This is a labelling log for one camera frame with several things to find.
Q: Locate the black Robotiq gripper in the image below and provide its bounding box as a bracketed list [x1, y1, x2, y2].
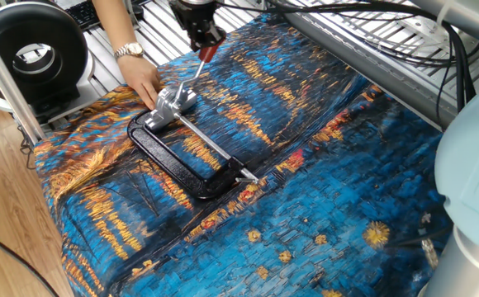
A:
[168, 0, 228, 53]

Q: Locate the silver lever with red handle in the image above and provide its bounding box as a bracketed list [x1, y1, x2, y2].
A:
[173, 38, 225, 113]

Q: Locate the black C-clamp with silver screw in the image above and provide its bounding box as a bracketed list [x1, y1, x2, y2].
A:
[126, 111, 262, 200]

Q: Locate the bare human forearm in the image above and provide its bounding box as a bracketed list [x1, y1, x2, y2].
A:
[91, 0, 142, 53]

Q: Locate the silver metal lever base block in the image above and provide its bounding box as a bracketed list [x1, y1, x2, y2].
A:
[144, 84, 198, 134]

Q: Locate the bare human hand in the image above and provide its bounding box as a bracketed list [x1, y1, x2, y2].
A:
[116, 54, 163, 112]

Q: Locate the silver wrist watch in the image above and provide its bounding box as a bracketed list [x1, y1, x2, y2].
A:
[112, 41, 146, 60]

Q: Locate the blue starry night tablecloth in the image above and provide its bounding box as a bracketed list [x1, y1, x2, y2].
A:
[32, 12, 455, 297]

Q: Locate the silver metal mounting plate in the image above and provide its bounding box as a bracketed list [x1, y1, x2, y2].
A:
[395, 15, 472, 55]

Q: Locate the white zip tie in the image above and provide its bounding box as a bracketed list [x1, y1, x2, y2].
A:
[434, 0, 456, 26]

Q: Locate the grey metal table rail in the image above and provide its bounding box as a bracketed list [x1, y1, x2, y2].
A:
[280, 0, 479, 132]

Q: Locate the aluminium frame post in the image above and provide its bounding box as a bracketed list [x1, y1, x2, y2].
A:
[0, 16, 47, 144]

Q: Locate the black round duct blower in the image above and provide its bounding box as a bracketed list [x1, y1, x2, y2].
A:
[0, 1, 90, 116]

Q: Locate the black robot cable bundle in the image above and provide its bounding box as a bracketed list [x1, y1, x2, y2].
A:
[214, 0, 479, 130]

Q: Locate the black floor cable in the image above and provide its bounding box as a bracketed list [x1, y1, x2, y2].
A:
[0, 217, 59, 297]

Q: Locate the small silver cable connector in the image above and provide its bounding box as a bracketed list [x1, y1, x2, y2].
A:
[420, 237, 440, 270]

